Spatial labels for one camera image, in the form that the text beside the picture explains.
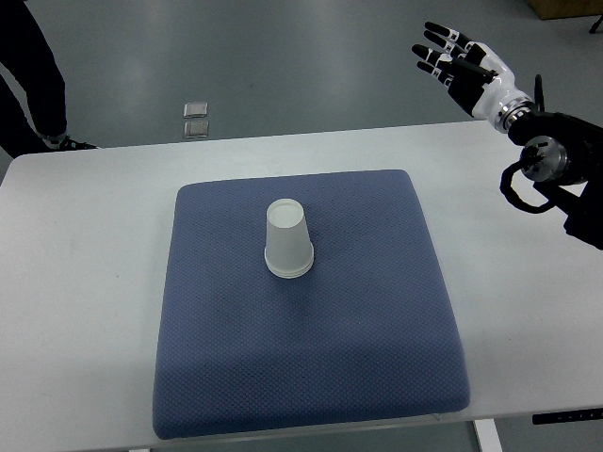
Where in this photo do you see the upper metal floor plate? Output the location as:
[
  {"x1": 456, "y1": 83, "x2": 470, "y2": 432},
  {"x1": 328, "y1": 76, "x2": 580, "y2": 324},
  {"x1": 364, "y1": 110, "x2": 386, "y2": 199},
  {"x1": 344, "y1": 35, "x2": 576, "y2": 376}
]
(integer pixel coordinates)
[{"x1": 183, "y1": 101, "x2": 208, "y2": 119}]

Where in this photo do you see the metal floor plate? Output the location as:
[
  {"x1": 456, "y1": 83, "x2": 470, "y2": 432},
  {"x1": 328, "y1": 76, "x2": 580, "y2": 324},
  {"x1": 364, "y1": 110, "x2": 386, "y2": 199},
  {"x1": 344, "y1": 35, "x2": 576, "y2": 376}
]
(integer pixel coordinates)
[
  {"x1": 184, "y1": 120, "x2": 209, "y2": 139},
  {"x1": 183, "y1": 101, "x2": 208, "y2": 119}
]

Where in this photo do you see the blue fabric cushion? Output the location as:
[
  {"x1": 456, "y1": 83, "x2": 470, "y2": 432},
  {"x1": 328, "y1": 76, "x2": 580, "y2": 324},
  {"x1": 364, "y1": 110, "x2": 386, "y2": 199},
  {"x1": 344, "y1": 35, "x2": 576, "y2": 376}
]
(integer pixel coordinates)
[{"x1": 153, "y1": 169, "x2": 470, "y2": 440}]

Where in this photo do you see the white paper cup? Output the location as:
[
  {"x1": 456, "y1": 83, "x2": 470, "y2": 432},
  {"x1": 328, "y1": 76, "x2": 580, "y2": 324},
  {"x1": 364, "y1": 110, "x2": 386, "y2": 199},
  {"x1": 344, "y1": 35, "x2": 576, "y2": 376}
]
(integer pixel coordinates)
[
  {"x1": 268, "y1": 264, "x2": 313, "y2": 279},
  {"x1": 264, "y1": 199, "x2": 314, "y2": 270}
]

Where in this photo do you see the brown cardboard box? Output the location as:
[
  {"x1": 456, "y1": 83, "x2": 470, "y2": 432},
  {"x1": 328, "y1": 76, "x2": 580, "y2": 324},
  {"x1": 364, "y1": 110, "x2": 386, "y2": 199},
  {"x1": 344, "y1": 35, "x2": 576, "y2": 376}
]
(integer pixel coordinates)
[{"x1": 528, "y1": 0, "x2": 602, "y2": 20}]

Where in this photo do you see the white table leg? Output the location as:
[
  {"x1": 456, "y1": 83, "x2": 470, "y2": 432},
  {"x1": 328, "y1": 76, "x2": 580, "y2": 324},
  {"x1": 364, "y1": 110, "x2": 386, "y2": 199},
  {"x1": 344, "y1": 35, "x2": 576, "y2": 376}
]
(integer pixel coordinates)
[{"x1": 473, "y1": 419, "x2": 503, "y2": 452}]

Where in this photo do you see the black table control panel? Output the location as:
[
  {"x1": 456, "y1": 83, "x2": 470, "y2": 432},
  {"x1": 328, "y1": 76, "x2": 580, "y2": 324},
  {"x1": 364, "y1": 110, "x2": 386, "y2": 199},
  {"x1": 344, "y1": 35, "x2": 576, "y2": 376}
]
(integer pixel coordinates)
[{"x1": 531, "y1": 408, "x2": 603, "y2": 426}]

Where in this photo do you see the black white sneaker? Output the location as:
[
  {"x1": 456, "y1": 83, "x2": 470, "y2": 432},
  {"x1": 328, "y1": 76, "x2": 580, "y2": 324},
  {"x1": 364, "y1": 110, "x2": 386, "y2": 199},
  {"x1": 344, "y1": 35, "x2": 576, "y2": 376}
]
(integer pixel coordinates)
[{"x1": 42, "y1": 135, "x2": 97, "y2": 151}]

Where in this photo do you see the person's dark trouser leg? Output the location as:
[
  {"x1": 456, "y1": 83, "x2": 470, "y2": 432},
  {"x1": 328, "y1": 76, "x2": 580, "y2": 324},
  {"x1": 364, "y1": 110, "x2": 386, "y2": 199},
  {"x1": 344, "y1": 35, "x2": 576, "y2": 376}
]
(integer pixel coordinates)
[{"x1": 1, "y1": 1, "x2": 67, "y2": 139}]

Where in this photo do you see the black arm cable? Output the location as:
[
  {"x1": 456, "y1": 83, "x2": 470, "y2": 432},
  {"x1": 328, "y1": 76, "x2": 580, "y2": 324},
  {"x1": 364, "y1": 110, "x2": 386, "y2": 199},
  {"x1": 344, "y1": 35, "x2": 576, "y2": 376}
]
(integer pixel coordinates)
[{"x1": 499, "y1": 159, "x2": 557, "y2": 214}]

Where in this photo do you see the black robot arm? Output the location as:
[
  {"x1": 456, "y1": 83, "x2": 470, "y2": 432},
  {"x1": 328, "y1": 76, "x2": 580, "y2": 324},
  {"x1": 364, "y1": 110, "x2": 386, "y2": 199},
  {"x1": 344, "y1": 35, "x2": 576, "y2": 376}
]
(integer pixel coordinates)
[{"x1": 499, "y1": 111, "x2": 602, "y2": 250}]

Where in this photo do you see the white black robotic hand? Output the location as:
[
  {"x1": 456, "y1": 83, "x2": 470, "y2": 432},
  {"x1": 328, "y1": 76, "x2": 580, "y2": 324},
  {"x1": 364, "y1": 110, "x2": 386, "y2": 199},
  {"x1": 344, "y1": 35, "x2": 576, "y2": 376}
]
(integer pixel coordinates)
[{"x1": 412, "y1": 22, "x2": 536, "y2": 134}]

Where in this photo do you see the white paper cup on cushion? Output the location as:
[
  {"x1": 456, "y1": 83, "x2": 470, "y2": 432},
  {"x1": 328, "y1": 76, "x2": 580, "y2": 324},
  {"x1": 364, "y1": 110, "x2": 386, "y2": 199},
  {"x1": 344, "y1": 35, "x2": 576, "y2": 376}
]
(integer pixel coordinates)
[{"x1": 268, "y1": 264, "x2": 313, "y2": 279}]

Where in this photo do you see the lower metal floor plate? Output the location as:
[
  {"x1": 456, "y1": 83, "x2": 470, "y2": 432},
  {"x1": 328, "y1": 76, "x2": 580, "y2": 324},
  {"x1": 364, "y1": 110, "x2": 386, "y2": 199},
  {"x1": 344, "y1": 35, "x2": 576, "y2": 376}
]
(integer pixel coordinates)
[{"x1": 184, "y1": 120, "x2": 209, "y2": 139}]

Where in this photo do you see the black tripod leg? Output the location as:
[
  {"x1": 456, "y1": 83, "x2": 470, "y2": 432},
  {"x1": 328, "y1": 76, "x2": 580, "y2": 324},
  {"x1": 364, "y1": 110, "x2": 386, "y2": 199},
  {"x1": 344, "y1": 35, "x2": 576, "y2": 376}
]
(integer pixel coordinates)
[{"x1": 589, "y1": 16, "x2": 603, "y2": 34}]

